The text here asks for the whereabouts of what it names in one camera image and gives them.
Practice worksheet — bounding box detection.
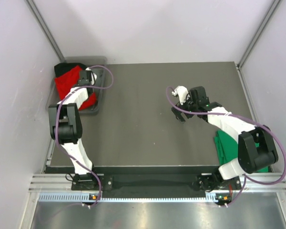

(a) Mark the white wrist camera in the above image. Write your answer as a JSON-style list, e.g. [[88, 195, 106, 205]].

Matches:
[[85, 68, 97, 85], [172, 86, 188, 105]]

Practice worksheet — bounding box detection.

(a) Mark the aluminium frame rail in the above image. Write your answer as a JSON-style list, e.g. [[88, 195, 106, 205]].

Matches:
[[29, 173, 286, 193]]

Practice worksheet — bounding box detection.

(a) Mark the right aluminium corner post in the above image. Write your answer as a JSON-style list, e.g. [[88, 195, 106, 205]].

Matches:
[[236, 0, 283, 71]]

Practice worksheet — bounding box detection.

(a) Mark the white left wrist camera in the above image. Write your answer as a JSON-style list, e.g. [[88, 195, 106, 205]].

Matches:
[[85, 68, 97, 85]]

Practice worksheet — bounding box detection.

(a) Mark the aluminium corner post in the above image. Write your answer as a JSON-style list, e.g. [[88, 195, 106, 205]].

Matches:
[[236, 0, 283, 71], [25, 0, 65, 62]]

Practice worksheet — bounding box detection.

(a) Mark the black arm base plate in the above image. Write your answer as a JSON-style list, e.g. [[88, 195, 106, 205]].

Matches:
[[71, 166, 243, 192]]

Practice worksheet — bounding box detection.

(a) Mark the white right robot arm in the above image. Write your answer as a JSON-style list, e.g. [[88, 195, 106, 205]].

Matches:
[[171, 86, 278, 189]]

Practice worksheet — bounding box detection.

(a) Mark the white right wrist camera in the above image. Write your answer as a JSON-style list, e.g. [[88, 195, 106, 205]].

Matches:
[[172, 86, 188, 105]]

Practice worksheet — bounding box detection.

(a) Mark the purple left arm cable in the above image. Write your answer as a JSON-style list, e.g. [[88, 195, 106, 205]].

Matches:
[[55, 64, 114, 206]]

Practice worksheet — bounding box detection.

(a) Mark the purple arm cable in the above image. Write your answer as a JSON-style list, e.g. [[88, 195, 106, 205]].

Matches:
[[166, 86, 286, 208], [55, 64, 114, 206]]

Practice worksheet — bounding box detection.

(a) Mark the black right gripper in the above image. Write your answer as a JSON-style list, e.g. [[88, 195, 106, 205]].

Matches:
[[172, 92, 199, 124]]

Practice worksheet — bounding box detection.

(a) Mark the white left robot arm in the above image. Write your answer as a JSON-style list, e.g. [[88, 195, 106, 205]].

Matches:
[[48, 66, 99, 189]]

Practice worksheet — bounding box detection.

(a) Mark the red t shirt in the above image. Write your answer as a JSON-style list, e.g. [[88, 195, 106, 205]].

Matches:
[[54, 66, 97, 111]]

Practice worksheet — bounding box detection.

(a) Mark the slotted grey cable duct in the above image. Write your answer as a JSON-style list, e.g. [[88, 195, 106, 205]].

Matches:
[[38, 193, 231, 203]]

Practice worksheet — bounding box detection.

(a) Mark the grey t shirt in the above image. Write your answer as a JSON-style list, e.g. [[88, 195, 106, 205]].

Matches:
[[94, 68, 104, 85]]

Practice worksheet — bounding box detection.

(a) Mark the left aluminium corner post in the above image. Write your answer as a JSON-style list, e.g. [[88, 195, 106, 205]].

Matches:
[[25, 0, 65, 62]]

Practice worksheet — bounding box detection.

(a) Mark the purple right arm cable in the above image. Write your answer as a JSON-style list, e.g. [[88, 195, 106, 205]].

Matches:
[[166, 86, 286, 208]]

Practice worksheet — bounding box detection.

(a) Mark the green folded t shirt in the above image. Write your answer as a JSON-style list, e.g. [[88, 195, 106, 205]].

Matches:
[[214, 131, 274, 176]]

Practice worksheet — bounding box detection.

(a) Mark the black t shirt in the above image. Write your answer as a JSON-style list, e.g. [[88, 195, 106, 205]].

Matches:
[[54, 62, 87, 78]]

